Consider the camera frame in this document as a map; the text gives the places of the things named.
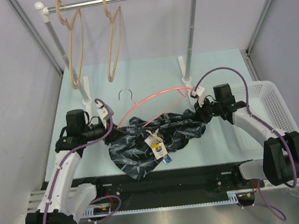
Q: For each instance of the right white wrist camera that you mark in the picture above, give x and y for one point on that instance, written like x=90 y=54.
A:
x=198 y=96

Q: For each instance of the middle wooden hanger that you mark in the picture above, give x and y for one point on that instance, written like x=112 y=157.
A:
x=116 y=25

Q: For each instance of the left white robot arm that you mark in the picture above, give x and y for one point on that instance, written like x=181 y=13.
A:
x=56 y=206

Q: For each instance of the dark patterned shorts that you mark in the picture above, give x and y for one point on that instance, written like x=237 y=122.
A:
x=138 y=148

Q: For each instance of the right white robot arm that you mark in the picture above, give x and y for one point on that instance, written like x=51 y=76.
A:
x=280 y=162

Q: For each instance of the blue card tag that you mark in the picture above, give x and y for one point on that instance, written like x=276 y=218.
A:
x=166 y=159

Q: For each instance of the silver clothes rack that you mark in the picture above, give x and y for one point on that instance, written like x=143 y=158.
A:
x=67 y=15

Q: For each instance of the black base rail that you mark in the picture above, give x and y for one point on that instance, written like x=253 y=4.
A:
x=159 y=189

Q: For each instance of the white plastic basket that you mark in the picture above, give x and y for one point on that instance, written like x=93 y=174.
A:
x=268 y=112

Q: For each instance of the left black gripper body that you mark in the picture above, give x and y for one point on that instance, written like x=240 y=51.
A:
x=107 y=139

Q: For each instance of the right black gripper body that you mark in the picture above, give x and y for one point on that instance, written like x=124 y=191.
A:
x=208 y=110

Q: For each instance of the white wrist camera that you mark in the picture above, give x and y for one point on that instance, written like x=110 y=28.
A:
x=198 y=96
x=104 y=111

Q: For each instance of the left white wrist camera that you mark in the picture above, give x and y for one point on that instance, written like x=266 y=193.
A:
x=104 y=111

